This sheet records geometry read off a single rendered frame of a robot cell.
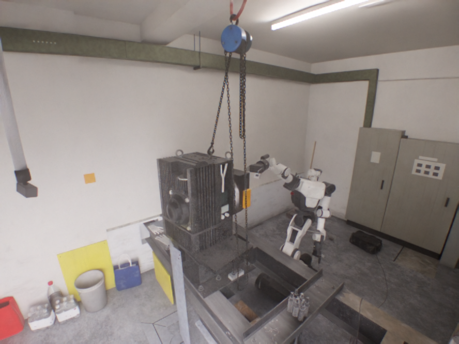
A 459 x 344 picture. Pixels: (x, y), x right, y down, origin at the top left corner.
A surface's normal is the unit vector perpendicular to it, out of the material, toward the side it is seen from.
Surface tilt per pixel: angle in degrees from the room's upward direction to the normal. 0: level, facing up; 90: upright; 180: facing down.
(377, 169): 90
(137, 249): 90
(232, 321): 0
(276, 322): 0
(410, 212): 90
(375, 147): 90
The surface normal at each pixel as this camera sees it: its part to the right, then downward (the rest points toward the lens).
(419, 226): -0.79, 0.18
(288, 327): 0.00, -0.96
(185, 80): 0.62, 0.22
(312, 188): 0.19, 0.14
